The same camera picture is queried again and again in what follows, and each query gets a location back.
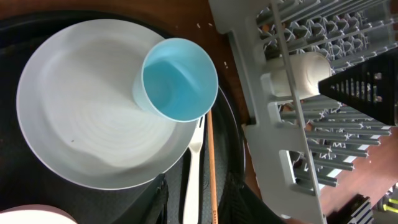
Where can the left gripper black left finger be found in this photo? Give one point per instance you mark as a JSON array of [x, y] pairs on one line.
[[150, 207]]

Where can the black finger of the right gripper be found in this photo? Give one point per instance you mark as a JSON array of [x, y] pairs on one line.
[[369, 87]]

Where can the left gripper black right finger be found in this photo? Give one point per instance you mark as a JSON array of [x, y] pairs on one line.
[[244, 207]]

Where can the cream white cup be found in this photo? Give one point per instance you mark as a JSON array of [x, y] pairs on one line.
[[308, 69]]

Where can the pink white bowl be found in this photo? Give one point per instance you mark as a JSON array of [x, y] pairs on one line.
[[36, 214]]

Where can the light blue plastic cup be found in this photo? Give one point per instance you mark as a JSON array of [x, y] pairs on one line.
[[177, 81]]

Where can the grey dishwasher rack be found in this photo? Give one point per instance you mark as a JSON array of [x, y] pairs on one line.
[[299, 146]]

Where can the white plastic fork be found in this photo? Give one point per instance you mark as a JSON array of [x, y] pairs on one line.
[[191, 205]]

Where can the wooden chopstick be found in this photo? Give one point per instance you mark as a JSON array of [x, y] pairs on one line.
[[211, 151]]

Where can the round black tray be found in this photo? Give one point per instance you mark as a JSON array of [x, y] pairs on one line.
[[25, 180]]

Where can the pale grey plate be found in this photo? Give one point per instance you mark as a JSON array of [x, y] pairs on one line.
[[76, 111]]

